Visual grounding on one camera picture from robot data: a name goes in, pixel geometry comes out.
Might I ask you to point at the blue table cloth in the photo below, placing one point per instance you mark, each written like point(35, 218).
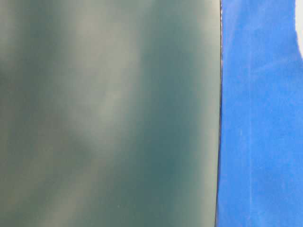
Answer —
point(260, 176)

